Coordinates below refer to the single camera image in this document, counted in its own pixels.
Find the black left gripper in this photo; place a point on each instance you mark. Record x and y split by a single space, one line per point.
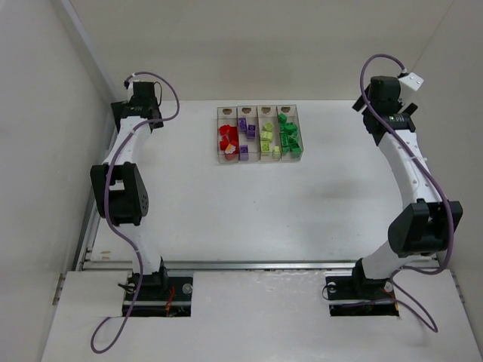
118 111

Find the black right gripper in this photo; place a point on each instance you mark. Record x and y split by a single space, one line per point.
358 103

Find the small green lego brick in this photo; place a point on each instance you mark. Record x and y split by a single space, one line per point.
288 128

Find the green square lego brick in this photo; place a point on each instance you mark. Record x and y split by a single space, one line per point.
295 152

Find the green arch lego brick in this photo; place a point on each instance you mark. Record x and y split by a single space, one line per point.
282 119

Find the long green lego brick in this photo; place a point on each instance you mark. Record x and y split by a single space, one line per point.
290 141

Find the lime small lego brick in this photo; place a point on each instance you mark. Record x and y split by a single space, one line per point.
268 126

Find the lime green lego brick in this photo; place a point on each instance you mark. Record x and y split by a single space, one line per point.
266 148

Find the red cross lego piece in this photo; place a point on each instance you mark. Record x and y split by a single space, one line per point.
224 143

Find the red double round lego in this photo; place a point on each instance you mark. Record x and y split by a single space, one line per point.
233 135

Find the red flower round lego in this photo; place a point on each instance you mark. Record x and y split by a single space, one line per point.
231 152

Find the purple slope lego brick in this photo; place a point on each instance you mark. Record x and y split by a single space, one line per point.
242 125

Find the purple arch lego brick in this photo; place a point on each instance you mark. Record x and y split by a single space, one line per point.
244 153

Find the lime square lego brick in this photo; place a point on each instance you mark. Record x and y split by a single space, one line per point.
266 136

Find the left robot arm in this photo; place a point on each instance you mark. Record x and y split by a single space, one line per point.
119 191

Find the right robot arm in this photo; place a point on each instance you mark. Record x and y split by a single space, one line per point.
427 223

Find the clear bin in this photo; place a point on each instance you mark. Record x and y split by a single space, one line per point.
291 112
269 114
251 137
225 115

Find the red round lego pair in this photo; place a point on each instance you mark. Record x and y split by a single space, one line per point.
224 130

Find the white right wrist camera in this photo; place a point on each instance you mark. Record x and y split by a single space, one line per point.
410 82

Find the aluminium front rail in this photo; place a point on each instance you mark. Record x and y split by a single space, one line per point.
89 265

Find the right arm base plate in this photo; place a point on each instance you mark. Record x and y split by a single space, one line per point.
351 298

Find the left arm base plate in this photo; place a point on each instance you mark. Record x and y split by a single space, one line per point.
162 296

